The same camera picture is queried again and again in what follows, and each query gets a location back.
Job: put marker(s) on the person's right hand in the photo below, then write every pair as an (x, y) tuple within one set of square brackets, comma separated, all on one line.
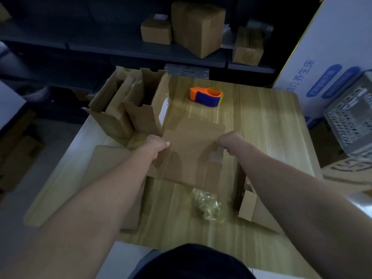
[(234, 140)]

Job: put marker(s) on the orange blue yellow tape roll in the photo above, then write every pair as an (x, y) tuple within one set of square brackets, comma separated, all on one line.
[(207, 98)]

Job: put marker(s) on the large brown carton black logo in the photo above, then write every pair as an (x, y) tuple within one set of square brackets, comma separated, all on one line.
[(348, 174)]

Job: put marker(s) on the white plastic bag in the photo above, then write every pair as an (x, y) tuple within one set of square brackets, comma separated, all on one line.
[(36, 95)]

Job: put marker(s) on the clear tape wad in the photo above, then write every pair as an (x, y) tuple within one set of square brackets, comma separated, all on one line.
[(207, 204)]

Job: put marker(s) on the cluster of cardboard boxes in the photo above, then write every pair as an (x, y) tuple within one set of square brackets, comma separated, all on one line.
[(145, 119)]

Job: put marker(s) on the person's left hand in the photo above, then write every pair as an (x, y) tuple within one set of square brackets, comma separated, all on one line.
[(154, 143)]

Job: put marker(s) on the white plastic crate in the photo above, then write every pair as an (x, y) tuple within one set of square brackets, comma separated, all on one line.
[(348, 122)]

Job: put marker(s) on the cardboard stack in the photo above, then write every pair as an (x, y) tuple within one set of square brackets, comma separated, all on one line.
[(107, 159)]

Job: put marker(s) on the small dim brown carton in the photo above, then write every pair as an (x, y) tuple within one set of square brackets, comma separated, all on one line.
[(82, 95)]

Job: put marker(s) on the brown carton with black print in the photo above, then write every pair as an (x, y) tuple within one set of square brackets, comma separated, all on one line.
[(3, 13)]

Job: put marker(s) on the person's blue jeans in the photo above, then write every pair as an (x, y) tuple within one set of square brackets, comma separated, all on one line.
[(142, 264)]

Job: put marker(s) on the small carton with white label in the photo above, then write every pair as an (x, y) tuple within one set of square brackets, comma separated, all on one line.
[(156, 31)]

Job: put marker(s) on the small sealed brown carton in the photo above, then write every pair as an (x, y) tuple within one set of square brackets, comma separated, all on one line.
[(248, 50)]

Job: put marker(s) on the dark metal shelf unit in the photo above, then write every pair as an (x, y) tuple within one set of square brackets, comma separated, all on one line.
[(101, 43)]

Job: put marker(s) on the white flat board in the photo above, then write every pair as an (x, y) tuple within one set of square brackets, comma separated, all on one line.
[(10, 103)]

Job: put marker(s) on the large white printed carton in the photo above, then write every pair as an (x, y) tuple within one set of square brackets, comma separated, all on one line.
[(334, 34)]

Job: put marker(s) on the person's left forearm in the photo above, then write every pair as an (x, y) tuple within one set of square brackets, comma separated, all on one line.
[(81, 217)]

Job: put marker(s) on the person's dark shirt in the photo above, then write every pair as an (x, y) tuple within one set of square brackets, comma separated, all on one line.
[(194, 262)]

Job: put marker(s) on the grey wrapped item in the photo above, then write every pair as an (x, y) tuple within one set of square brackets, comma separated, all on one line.
[(268, 29)]

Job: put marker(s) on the large sealed brown carton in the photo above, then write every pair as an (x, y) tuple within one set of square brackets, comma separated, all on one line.
[(199, 30)]

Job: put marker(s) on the dim brown flattened carton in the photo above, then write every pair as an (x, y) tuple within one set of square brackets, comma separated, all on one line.
[(17, 156)]

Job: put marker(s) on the person's right forearm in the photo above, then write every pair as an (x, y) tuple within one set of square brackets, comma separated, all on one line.
[(305, 206)]

